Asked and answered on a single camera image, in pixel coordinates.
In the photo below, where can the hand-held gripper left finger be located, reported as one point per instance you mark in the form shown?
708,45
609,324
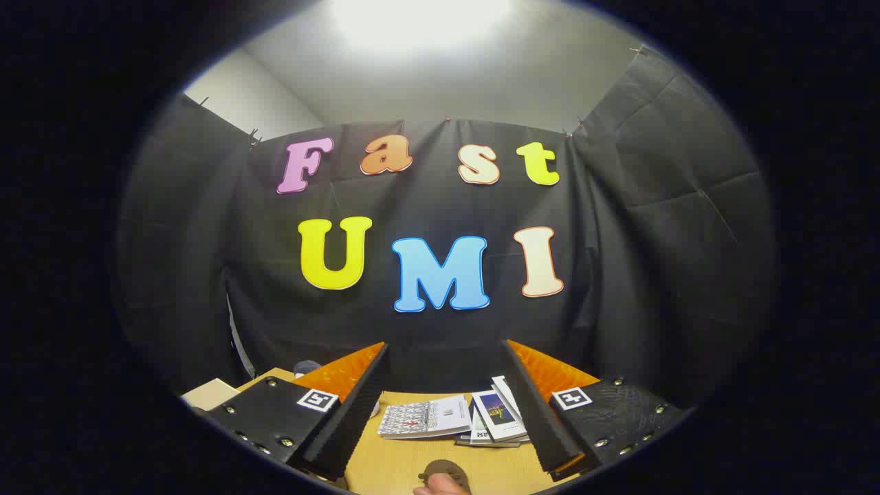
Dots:
357,412

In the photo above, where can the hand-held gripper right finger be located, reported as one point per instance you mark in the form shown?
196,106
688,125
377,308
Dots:
536,412

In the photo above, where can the brown felt shoe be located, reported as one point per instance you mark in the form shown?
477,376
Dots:
443,469

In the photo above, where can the cream fabric storage box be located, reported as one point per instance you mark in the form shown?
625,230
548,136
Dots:
210,394

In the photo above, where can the white booklet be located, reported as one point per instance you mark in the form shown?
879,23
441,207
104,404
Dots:
507,392

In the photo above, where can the blue cover booklet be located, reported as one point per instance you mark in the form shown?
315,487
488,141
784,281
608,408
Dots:
496,412

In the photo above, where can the grey patterned booklet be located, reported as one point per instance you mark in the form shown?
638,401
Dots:
423,417

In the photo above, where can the grey penguin plush toy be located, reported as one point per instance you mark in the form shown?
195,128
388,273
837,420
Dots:
306,368

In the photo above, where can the black backdrop cloth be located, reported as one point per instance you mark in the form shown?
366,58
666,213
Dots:
426,206

